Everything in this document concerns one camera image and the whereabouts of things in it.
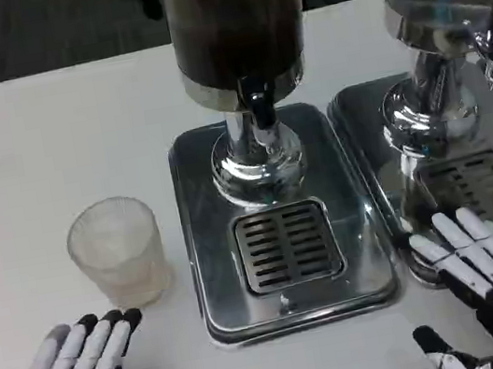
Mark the drink dispenser with dark liquid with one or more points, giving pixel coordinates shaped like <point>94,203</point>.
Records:
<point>239,53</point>

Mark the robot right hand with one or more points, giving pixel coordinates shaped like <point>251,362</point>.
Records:
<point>492,266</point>

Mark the steel drink dispenser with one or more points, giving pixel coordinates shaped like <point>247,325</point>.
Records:
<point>445,42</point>

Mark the steel drip tray with grid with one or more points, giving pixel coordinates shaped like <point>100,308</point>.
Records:
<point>463,176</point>
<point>282,230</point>

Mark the clear ribbed glass cup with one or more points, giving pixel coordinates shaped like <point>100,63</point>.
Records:
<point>118,252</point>

